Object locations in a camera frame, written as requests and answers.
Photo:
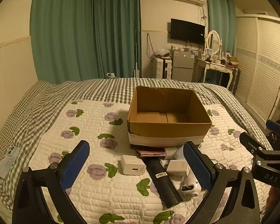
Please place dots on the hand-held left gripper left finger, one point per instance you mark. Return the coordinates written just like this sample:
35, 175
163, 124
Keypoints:
75, 165

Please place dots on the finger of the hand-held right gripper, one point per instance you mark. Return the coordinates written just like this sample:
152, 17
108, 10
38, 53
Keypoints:
247, 141
276, 127

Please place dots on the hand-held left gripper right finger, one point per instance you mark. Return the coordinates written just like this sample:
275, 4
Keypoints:
197, 165

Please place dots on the white rectangular box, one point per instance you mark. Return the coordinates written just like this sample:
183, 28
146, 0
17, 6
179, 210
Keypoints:
176, 167

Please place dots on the white plastic bottle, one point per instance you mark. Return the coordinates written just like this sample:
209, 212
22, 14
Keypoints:
179, 154

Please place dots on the small white device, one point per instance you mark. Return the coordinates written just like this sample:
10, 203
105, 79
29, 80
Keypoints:
189, 186

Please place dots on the black cylinder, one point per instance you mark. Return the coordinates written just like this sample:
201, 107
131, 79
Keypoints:
164, 184

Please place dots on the brown cardboard box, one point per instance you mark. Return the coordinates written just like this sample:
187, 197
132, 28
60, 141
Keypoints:
168, 130

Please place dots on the pink phone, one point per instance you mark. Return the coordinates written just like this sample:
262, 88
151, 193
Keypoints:
151, 153

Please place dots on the white power adapter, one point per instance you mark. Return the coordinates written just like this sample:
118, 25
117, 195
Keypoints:
133, 168

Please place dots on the floral quilted blanket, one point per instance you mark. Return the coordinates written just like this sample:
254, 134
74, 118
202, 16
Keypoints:
88, 126

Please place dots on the dark suitcase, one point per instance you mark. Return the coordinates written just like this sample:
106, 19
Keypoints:
235, 79

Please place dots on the pale smartphone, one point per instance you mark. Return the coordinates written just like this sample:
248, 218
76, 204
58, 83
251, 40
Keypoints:
8, 163

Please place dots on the white louvred wardrobe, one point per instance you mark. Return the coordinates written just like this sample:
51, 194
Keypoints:
261, 60

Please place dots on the white dressing table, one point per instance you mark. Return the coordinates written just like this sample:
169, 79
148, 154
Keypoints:
212, 66

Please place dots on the silver fridge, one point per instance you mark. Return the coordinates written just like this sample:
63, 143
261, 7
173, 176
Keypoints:
182, 65

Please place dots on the white suitcase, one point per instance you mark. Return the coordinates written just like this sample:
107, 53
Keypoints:
162, 68

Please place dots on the oval white mirror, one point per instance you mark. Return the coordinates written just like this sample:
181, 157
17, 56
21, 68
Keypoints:
213, 42

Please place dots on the light green curtain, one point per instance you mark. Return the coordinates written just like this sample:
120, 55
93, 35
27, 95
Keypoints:
220, 23

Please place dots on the clear plastic bag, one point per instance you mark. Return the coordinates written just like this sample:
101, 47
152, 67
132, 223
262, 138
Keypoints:
162, 52

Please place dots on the white mop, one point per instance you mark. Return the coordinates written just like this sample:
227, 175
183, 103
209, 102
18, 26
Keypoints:
136, 63

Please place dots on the wide green curtain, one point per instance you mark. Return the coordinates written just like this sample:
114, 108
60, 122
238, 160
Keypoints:
60, 32

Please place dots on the black wall television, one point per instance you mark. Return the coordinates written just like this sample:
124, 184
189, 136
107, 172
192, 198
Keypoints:
187, 30

